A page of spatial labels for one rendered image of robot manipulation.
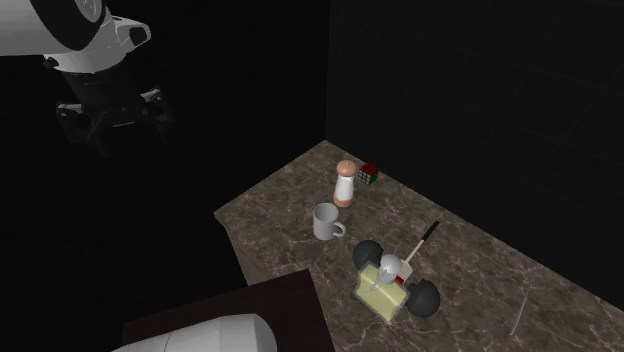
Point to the colourful puzzle cube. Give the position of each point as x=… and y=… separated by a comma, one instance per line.
x=368, y=174

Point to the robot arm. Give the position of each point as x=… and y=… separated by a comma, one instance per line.
x=34, y=24

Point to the white wooden pepper mill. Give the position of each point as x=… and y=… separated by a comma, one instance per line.
x=344, y=187

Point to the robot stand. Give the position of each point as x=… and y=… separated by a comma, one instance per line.
x=278, y=307

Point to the grey mug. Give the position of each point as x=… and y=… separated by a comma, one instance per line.
x=324, y=224

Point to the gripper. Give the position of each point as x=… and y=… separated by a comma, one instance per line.
x=100, y=92

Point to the black ball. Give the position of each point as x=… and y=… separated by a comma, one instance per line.
x=424, y=300
x=366, y=252

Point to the pale yellow square container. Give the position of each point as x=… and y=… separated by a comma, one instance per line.
x=387, y=301

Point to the grey butter knife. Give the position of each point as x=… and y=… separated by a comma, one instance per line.
x=520, y=308

